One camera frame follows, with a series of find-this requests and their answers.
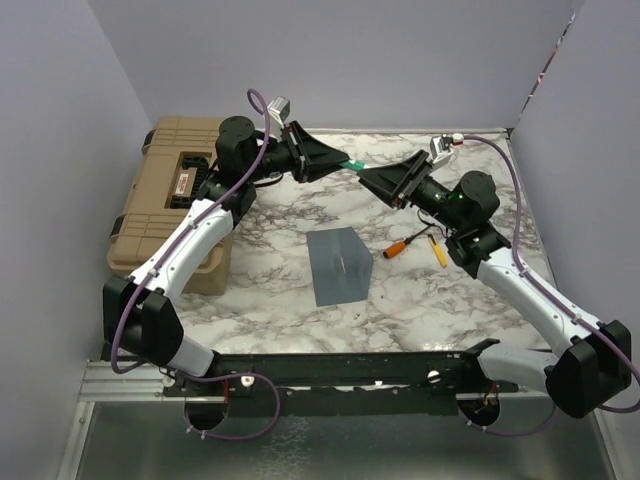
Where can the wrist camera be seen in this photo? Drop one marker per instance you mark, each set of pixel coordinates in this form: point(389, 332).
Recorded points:
point(279, 109)
point(442, 148)

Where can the aluminium extrusion rail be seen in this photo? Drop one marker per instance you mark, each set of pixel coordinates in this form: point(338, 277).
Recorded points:
point(144, 384)

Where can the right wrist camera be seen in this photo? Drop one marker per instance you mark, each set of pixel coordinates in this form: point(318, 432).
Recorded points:
point(442, 148)

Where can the orange handled screwdriver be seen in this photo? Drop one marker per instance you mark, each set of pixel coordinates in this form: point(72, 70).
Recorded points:
point(396, 248)

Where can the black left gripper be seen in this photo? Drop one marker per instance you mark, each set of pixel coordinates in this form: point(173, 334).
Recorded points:
point(314, 158)

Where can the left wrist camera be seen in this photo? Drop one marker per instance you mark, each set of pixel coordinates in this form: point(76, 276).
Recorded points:
point(279, 109)

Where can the white green glue stick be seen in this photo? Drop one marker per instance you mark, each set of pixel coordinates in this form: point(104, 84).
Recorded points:
point(353, 165)

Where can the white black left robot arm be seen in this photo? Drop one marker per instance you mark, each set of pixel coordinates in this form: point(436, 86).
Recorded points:
point(138, 311)

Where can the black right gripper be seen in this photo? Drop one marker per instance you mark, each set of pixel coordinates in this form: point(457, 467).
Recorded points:
point(400, 179)

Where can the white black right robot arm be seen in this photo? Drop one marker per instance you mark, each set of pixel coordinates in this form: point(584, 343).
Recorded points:
point(588, 362)

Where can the tan plastic tool case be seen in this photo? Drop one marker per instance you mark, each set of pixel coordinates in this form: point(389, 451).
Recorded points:
point(177, 154)

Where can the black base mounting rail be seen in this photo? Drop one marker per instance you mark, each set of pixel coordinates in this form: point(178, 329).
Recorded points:
point(336, 384)

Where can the yellow utility knife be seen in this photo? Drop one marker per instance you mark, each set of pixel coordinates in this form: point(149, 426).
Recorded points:
point(440, 255)

